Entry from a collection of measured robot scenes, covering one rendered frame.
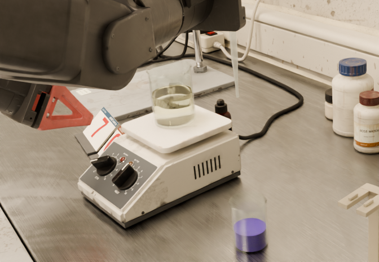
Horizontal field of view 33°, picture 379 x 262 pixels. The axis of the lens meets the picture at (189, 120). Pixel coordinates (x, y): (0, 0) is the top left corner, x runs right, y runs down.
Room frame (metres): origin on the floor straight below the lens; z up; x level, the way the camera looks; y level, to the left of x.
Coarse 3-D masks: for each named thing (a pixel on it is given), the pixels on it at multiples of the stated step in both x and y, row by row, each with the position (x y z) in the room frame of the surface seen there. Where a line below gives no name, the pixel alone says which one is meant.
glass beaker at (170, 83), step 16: (160, 64) 0.86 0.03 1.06; (176, 64) 0.86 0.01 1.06; (160, 80) 0.80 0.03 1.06; (176, 80) 0.80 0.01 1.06; (160, 96) 0.80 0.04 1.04; (176, 96) 0.80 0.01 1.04; (192, 96) 0.82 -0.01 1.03; (160, 112) 0.81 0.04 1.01; (176, 112) 0.80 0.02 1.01; (192, 112) 0.81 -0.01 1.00
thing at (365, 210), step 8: (368, 184) 0.53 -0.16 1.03; (352, 192) 0.52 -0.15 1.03; (360, 192) 0.52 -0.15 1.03; (368, 192) 0.52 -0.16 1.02; (376, 192) 0.51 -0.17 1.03; (344, 200) 0.51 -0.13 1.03; (352, 200) 0.50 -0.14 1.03; (360, 200) 0.51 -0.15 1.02; (368, 200) 0.50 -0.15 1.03; (376, 200) 0.50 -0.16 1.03; (360, 208) 0.49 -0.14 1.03; (368, 208) 0.49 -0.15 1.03; (376, 208) 0.49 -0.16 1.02; (368, 216) 0.52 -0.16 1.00; (376, 216) 0.51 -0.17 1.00; (368, 224) 0.52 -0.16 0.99; (376, 224) 0.51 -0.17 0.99; (368, 232) 0.52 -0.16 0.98; (376, 232) 0.51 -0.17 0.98; (368, 240) 0.52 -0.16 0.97; (376, 240) 0.51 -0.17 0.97; (368, 248) 0.52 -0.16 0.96; (376, 248) 0.51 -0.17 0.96; (368, 256) 0.52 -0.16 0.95; (376, 256) 0.51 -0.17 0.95
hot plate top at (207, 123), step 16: (208, 112) 0.85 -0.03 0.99; (128, 128) 0.82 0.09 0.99; (144, 128) 0.81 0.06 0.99; (160, 128) 0.81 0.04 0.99; (176, 128) 0.80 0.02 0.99; (192, 128) 0.79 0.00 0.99; (208, 128) 0.79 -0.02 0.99; (224, 128) 0.79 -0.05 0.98; (160, 144) 0.76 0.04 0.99; (176, 144) 0.75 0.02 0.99
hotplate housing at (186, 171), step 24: (120, 144) 0.82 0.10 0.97; (144, 144) 0.80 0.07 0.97; (192, 144) 0.78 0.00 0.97; (216, 144) 0.78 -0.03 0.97; (168, 168) 0.73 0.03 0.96; (192, 168) 0.76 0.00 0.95; (216, 168) 0.78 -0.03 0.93; (240, 168) 0.80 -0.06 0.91; (96, 192) 0.76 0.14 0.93; (144, 192) 0.71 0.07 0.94; (168, 192) 0.73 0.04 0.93; (192, 192) 0.76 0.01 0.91; (120, 216) 0.70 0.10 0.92; (144, 216) 0.71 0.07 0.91
